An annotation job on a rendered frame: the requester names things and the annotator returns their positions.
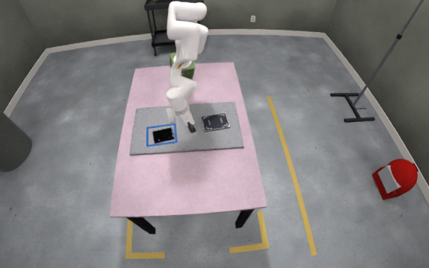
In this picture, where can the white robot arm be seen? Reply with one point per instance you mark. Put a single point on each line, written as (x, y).
(190, 38)

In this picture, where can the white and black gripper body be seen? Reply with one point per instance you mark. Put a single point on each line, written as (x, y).
(187, 118)

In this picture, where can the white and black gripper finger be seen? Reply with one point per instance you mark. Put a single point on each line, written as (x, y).
(192, 129)

